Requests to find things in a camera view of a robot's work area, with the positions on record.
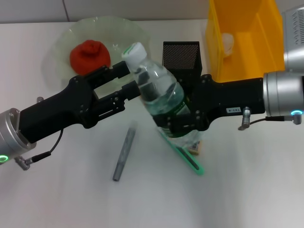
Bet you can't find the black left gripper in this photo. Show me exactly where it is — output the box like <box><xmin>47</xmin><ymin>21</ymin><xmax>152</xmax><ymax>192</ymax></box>
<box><xmin>19</xmin><ymin>61</ymin><xmax>141</xmax><ymax>145</ymax></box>

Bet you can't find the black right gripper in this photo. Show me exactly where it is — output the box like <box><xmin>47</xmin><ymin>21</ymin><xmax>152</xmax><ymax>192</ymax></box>
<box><xmin>151</xmin><ymin>73</ymin><xmax>267</xmax><ymax>139</ymax></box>

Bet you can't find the clear water bottle green label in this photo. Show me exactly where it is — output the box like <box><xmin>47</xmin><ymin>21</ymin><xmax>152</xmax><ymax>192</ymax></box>
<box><xmin>121</xmin><ymin>42</ymin><xmax>203</xmax><ymax>150</ymax></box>

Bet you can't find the green utility knife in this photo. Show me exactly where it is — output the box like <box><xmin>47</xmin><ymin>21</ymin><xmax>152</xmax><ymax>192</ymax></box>
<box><xmin>157</xmin><ymin>127</ymin><xmax>205</xmax><ymax>177</ymax></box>

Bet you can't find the beige eraser with barcode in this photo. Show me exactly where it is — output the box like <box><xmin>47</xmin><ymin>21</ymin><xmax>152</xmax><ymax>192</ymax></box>
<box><xmin>188</xmin><ymin>139</ymin><xmax>203</xmax><ymax>157</ymax></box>

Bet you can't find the black mesh pen holder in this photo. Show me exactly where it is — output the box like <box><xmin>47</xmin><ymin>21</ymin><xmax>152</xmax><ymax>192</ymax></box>
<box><xmin>162</xmin><ymin>40</ymin><xmax>203</xmax><ymax>96</ymax></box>

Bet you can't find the green glass fruit plate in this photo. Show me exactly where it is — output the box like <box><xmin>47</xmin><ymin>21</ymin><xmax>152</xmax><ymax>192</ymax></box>
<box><xmin>42</xmin><ymin>16</ymin><xmax>152</xmax><ymax>94</ymax></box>

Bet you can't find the grey metal rod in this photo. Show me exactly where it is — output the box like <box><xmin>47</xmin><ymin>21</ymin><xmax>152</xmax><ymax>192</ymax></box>
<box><xmin>112</xmin><ymin>121</ymin><xmax>139</xmax><ymax>183</ymax></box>

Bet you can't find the yellow plastic bin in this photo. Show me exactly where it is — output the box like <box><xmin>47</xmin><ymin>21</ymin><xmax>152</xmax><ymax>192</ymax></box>
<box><xmin>205</xmin><ymin>0</ymin><xmax>286</xmax><ymax>83</ymax></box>

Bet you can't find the right gripper cable with plugs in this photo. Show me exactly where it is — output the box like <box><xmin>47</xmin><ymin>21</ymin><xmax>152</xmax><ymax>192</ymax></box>
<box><xmin>238</xmin><ymin>106</ymin><xmax>295</xmax><ymax>132</ymax></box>

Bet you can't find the gripper cable with plugs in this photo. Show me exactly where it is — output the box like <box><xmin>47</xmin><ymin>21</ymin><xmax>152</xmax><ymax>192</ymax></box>
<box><xmin>13</xmin><ymin>95</ymin><xmax>64</xmax><ymax>171</ymax></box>
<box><xmin>238</xmin><ymin>106</ymin><xmax>295</xmax><ymax>132</ymax></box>

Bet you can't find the left gripper cable with plugs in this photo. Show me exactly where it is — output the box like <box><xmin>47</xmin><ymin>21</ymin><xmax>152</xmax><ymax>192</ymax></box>
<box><xmin>13</xmin><ymin>95</ymin><xmax>64</xmax><ymax>171</ymax></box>

